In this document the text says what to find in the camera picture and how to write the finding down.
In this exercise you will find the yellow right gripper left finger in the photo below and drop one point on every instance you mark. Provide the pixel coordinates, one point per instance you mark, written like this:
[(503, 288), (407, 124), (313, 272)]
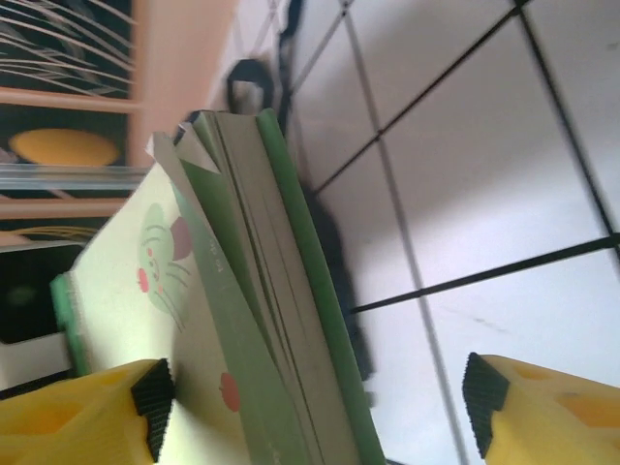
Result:
[(72, 421)]

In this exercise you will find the green cat notebook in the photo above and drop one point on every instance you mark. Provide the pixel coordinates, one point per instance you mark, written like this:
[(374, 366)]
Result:
[(242, 290)]

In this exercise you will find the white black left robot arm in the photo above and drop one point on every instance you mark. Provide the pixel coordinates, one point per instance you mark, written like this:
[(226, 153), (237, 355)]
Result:
[(24, 310)]

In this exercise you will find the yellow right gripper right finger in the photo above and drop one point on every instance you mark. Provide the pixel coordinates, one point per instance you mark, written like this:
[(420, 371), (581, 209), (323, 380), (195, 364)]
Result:
[(557, 421)]

